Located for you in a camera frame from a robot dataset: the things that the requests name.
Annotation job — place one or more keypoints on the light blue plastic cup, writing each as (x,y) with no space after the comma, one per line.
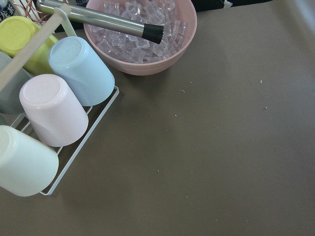
(73,59)

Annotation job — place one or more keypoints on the copper wire bottle holder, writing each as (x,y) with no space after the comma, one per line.
(28,9)

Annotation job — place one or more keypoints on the grey plastic cup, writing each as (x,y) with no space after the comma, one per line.
(9,95)

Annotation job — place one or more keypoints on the yellow plastic cup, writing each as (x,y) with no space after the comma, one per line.
(15,33)

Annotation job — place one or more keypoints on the steel muddler black tip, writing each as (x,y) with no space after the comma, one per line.
(88,16)

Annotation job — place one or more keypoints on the pink plastic cup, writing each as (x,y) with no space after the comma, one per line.
(55,113)

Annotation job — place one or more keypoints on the pink bowl of ice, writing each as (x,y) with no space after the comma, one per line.
(135,55)

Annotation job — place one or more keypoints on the white plastic cup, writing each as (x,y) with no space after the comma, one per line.
(27,166)

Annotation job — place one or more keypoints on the dark drink bottle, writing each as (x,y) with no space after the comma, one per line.
(7,9)

